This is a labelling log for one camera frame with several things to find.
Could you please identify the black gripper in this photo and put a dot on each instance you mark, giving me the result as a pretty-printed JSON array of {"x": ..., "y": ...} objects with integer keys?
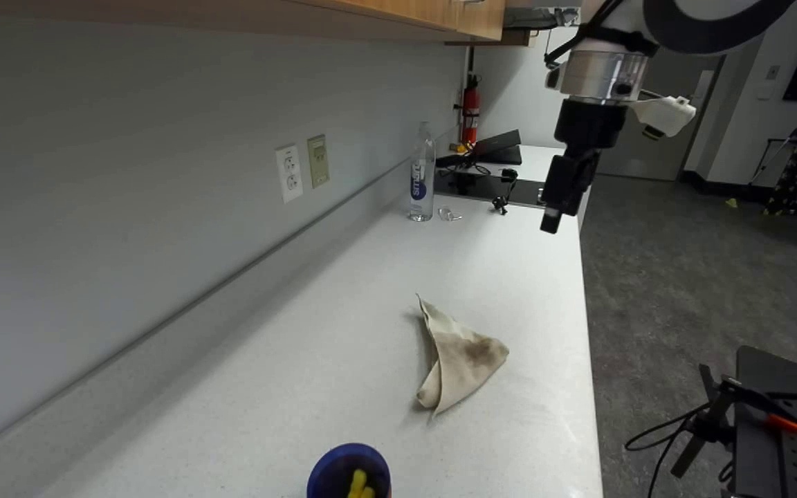
[{"x": 588, "y": 127}]

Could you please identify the stained beige cloth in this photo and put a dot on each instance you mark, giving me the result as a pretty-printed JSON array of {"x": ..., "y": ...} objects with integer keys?
[{"x": 462, "y": 360}]

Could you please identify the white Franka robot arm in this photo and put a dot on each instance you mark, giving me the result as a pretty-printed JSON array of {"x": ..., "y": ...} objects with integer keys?
[{"x": 712, "y": 18}]

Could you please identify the small black tripod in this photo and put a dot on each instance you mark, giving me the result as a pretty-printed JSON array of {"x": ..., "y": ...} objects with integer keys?
[{"x": 508, "y": 183}]

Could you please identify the black flat panel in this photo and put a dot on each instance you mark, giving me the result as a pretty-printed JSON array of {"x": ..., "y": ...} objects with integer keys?
[{"x": 468, "y": 183}]

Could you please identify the crumpled clear plastic wrapper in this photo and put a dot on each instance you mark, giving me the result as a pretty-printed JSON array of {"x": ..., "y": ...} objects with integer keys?
[{"x": 447, "y": 214}]

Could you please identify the red-topped bottle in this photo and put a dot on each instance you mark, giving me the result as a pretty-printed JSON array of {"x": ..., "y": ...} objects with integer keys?
[{"x": 468, "y": 106}]

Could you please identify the yellow item inside cup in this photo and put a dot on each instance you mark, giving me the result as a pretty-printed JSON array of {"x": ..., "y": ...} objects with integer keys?
[{"x": 357, "y": 484}]

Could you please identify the black perforated table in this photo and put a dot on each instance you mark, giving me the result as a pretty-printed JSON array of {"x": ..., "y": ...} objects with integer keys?
[{"x": 786, "y": 470}]

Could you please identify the blue bowl with yellow item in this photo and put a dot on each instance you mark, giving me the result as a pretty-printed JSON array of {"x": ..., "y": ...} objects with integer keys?
[{"x": 329, "y": 470}]

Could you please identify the wooden wall cabinet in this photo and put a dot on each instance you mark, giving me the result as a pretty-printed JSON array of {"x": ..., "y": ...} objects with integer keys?
[{"x": 416, "y": 11}]

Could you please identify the beige wall plate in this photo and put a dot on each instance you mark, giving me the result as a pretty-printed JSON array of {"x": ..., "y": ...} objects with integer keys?
[{"x": 317, "y": 162}]

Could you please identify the white wall outlet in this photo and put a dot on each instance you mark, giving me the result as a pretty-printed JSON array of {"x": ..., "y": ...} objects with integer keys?
[{"x": 289, "y": 173}]

